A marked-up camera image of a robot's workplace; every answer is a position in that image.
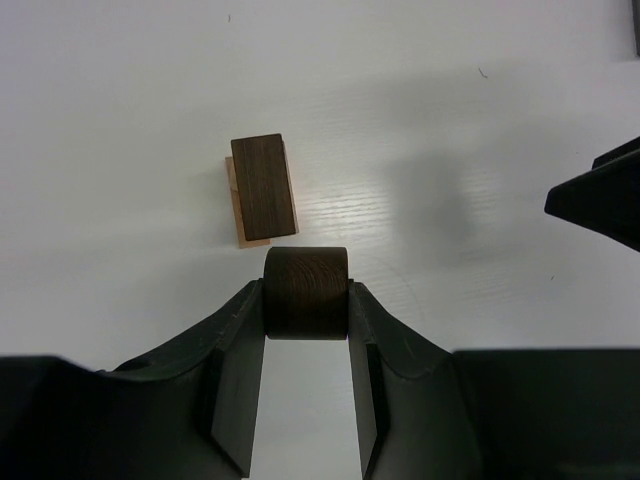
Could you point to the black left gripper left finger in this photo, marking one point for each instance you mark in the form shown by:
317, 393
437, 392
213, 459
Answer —
187, 408

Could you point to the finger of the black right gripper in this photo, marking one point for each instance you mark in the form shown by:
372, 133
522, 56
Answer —
605, 199

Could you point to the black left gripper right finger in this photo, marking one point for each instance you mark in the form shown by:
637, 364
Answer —
412, 421

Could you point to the smoky transparent plastic container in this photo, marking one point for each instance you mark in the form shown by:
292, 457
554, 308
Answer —
635, 4

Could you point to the dark wood notched block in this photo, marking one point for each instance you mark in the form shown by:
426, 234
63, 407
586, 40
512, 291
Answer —
264, 187

